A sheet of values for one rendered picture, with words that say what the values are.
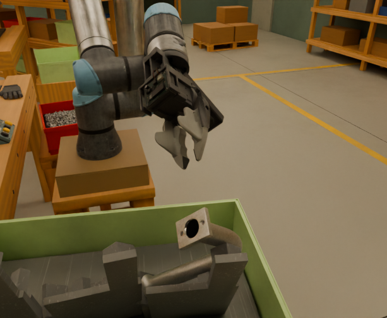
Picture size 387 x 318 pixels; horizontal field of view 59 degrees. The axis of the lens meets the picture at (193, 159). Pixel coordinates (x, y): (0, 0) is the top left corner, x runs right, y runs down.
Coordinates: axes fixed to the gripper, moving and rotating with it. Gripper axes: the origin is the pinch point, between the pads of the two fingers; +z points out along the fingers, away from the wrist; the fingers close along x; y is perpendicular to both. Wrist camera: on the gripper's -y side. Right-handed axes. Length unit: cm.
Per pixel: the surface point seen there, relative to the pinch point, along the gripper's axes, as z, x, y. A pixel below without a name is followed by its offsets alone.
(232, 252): 15.1, 1.2, -3.6
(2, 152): -49, -83, 0
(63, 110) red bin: -86, -89, -25
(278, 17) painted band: -692, -89, -573
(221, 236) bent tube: 13.0, 1.0, -1.9
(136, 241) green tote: -2.8, -37.7, -19.8
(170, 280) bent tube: 13.5, -17.1, -9.5
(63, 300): 15.9, -23.6, 7.6
